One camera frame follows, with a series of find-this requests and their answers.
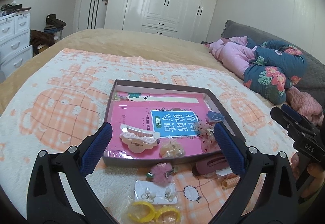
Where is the peach spiral hair tie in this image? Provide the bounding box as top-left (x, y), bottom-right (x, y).
top-left (221, 174), bottom-right (241, 190)

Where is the dark pink hair claw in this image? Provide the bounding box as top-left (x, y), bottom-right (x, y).
top-left (192, 155), bottom-right (229, 176)

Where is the blue hair clip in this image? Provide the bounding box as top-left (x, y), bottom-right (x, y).
top-left (206, 111), bottom-right (225, 124)

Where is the earring card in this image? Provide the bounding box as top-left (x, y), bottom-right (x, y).
top-left (134, 180), bottom-right (178, 205)

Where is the pink sheer polka-dot bow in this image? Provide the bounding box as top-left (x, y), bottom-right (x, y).
top-left (197, 122), bottom-right (220, 153)

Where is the yellow plastic bracelet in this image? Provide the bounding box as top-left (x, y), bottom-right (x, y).
top-left (154, 205), bottom-right (181, 224)
top-left (127, 200), bottom-right (156, 223)

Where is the cream hair claw clip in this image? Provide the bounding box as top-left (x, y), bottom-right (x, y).
top-left (119, 124), bottom-right (160, 154)

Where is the pink fluffy pompom clip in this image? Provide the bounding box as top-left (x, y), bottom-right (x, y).
top-left (146, 163), bottom-right (178, 186)

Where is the white bedroom door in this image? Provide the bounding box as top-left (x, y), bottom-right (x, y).
top-left (73, 0), bottom-right (108, 32)

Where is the person's right hand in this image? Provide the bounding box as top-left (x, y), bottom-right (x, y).
top-left (291, 151), bottom-right (324, 206)

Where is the pink knitted blanket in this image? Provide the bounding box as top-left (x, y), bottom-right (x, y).
top-left (286, 87), bottom-right (324, 126)

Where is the grey headboard cushion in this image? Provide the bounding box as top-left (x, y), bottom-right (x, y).
top-left (221, 20), bottom-right (325, 108)

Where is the floral navy quilt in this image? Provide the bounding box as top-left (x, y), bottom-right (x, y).
top-left (244, 38), bottom-right (307, 105)

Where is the peach white plaid blanket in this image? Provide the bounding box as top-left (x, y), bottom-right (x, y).
top-left (1, 49), bottom-right (296, 223)

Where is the pink quilt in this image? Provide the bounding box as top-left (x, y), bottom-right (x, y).
top-left (206, 36), bottom-right (256, 80)

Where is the shallow purple cardboard tray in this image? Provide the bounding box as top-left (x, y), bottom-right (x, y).
top-left (102, 79), bottom-right (244, 168)

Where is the pink book blue label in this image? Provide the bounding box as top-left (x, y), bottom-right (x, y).
top-left (105, 91), bottom-right (211, 160)

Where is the tan bed cover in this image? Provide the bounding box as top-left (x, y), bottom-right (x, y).
top-left (0, 28), bottom-right (325, 118)

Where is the white drawer cabinet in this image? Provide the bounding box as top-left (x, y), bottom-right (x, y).
top-left (0, 8), bottom-right (33, 79)

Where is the pile of dark clothes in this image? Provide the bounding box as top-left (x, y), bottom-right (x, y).
top-left (30, 14), bottom-right (67, 54)

